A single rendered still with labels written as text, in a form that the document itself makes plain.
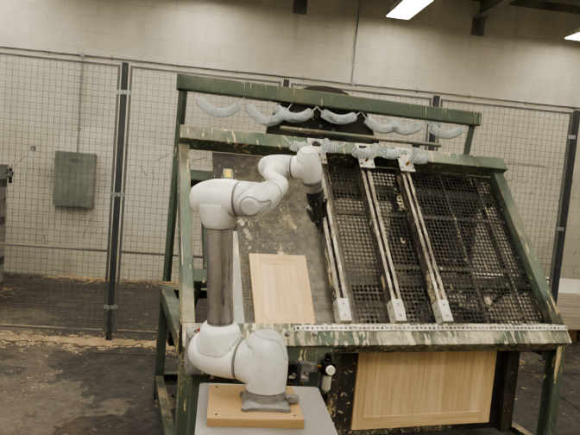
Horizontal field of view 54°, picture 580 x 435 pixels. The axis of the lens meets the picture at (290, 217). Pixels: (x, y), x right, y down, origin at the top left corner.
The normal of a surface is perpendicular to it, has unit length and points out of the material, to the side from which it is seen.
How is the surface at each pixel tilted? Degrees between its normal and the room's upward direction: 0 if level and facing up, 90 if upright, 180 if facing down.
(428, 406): 90
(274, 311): 50
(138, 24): 90
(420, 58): 90
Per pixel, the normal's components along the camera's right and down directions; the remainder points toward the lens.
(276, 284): 0.28, -0.55
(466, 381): 0.29, 0.11
